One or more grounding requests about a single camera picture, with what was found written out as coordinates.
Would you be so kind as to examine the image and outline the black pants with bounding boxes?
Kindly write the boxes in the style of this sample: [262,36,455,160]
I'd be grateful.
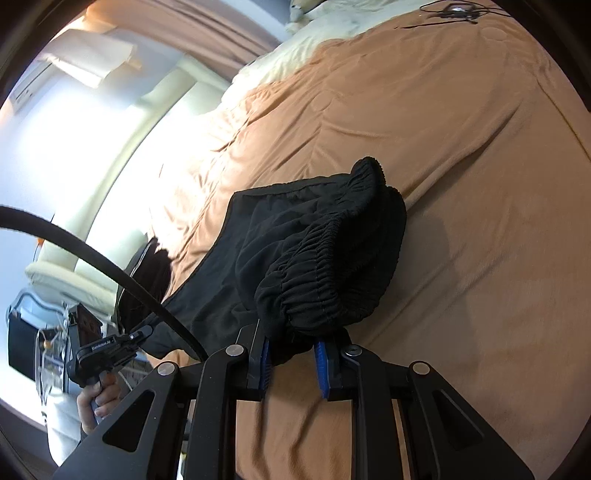
[138,156,409,368]

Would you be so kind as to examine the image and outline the left hand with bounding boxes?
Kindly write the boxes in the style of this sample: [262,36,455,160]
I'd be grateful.
[76,372,121,435]

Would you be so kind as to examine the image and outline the cream padded headboard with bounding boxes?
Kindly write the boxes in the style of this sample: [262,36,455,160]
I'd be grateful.
[25,55,229,319]

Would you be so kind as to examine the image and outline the cream bed sheet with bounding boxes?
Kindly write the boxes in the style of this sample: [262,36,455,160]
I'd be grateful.
[152,0,420,250]

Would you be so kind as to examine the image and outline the white cloth hanging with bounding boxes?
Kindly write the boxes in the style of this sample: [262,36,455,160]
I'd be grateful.
[39,29,142,89]

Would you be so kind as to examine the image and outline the white air conditioner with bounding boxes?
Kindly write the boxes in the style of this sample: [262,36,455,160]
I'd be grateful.
[8,61,55,114]

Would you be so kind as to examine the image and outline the orange blanket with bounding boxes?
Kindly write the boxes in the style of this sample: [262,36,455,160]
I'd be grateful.
[148,11,590,479]

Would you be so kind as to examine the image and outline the pink curtain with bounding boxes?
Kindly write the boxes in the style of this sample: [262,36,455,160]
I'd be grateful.
[86,0,280,80]

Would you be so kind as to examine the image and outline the beige plush toy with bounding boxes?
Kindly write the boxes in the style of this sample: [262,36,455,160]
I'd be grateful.
[286,0,322,34]

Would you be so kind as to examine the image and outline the black strap cable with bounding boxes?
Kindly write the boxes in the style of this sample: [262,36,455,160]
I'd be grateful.
[0,204,211,363]

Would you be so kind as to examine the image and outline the black cable on bed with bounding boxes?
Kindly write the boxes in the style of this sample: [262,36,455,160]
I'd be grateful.
[393,0,513,31]

